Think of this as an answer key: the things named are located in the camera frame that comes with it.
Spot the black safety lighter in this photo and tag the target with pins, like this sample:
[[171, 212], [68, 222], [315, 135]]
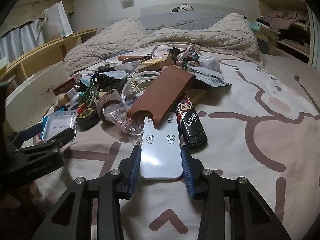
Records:
[[189, 123]]

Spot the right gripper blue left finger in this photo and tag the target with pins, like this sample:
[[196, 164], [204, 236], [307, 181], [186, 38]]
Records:
[[134, 169]]

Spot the brown leather pouch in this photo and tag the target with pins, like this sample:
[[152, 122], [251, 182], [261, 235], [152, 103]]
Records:
[[162, 94]]

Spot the brown wooden box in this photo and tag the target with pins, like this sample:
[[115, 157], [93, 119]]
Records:
[[153, 64]]

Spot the pile of clothes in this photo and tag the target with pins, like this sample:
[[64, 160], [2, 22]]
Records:
[[294, 28]]

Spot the tan tape roll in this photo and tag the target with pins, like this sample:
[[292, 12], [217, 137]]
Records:
[[63, 99]]

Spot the white headband hat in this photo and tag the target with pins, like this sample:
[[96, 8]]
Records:
[[184, 7]]

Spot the grey curtain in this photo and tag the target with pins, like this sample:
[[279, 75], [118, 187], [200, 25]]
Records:
[[21, 40]]

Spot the white tote bag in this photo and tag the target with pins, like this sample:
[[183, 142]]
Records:
[[55, 22]]

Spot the cartoon print bedsheet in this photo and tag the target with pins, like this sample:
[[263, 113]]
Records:
[[257, 127]]

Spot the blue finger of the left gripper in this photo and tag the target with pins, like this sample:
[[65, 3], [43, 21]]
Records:
[[31, 132], [59, 140]]

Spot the white shoe box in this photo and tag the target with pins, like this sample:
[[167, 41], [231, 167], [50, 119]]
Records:
[[28, 103]]

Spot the black round tin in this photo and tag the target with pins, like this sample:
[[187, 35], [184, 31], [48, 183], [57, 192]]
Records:
[[87, 119]]

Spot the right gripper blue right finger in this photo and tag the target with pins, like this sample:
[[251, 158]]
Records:
[[187, 173]]

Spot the beige textured blanket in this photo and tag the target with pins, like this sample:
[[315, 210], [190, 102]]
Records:
[[231, 35]]

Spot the wooden shelf unit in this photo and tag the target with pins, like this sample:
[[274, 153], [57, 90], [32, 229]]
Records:
[[44, 56]]

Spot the red cigarette box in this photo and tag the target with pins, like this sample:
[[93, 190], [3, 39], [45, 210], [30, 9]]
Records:
[[67, 85]]

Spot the white remote control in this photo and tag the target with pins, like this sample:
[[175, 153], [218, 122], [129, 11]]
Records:
[[161, 150]]

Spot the grey duvet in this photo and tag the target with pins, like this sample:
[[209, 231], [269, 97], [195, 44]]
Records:
[[184, 20]]

